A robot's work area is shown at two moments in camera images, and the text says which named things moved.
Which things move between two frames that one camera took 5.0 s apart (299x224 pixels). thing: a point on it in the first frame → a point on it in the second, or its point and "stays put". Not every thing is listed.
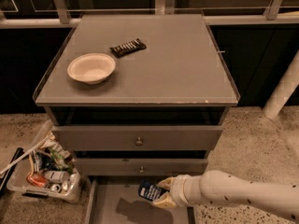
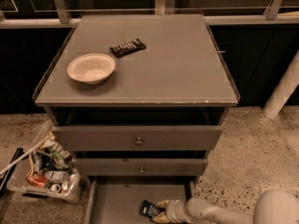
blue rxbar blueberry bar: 150,191 → 149,209
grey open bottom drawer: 114,200 stays put
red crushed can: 37,180 stays put
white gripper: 178,190 → 178,211
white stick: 27,153 stays put
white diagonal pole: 286,86 stays put
